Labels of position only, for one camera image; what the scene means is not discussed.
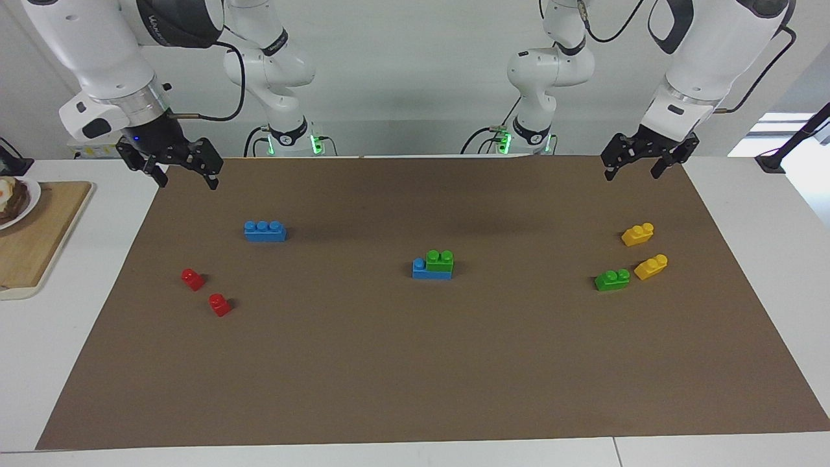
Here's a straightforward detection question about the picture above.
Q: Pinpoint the black device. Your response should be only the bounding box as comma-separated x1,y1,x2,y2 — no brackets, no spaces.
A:
0,138,34,177

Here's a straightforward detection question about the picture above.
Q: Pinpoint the blue three-stud block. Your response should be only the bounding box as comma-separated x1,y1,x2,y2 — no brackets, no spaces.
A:
244,221,287,243
412,257,453,281

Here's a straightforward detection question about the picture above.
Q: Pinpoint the wooden cutting board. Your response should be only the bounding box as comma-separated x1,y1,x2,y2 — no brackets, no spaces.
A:
0,181,95,300

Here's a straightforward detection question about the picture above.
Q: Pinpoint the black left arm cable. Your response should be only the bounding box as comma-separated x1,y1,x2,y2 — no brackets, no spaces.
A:
574,0,797,114

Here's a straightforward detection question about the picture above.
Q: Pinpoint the yellow two-stud block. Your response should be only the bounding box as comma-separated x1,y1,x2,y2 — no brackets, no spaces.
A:
634,254,669,281
621,222,655,247

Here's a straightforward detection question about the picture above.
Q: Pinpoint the white box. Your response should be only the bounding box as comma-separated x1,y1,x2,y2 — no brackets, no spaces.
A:
68,139,124,160

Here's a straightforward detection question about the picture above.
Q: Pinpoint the white plate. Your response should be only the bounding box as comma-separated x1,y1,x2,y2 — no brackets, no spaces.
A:
0,176,42,231

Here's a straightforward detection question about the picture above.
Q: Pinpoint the brown sandwich food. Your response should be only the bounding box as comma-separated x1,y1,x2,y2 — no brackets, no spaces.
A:
0,178,30,226

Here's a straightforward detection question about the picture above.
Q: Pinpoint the brown table mat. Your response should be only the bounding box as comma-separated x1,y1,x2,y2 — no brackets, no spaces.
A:
36,156,830,450

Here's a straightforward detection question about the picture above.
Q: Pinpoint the black base cable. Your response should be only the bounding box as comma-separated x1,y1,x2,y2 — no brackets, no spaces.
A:
243,125,270,157
460,97,523,155

